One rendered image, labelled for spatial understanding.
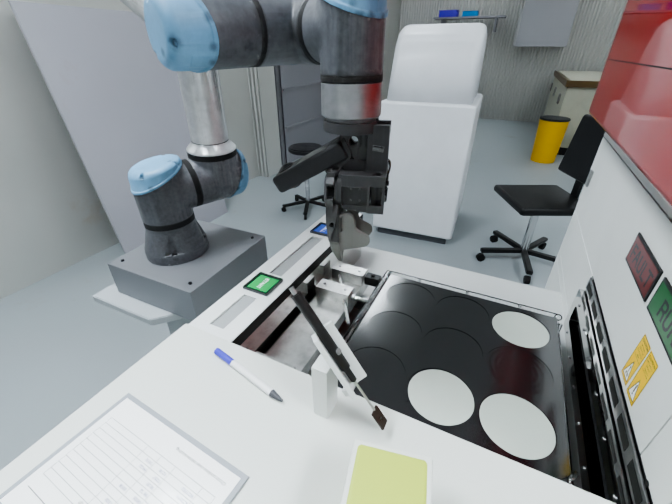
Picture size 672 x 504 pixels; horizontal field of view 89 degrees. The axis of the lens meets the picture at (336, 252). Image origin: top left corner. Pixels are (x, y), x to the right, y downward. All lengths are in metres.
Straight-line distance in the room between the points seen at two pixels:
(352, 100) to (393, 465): 0.38
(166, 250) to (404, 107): 2.02
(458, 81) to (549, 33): 5.94
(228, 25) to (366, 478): 0.46
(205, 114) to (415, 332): 0.64
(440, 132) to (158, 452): 2.39
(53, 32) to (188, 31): 2.41
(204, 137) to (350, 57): 0.52
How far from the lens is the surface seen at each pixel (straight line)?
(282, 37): 0.48
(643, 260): 0.64
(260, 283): 0.69
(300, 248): 0.81
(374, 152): 0.46
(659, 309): 0.56
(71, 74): 2.80
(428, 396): 0.59
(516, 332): 0.75
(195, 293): 0.82
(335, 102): 0.43
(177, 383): 0.55
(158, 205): 0.86
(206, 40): 0.44
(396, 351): 0.64
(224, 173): 0.89
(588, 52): 8.79
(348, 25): 0.43
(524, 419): 0.61
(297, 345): 0.67
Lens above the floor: 1.36
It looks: 31 degrees down
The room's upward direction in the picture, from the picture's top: straight up
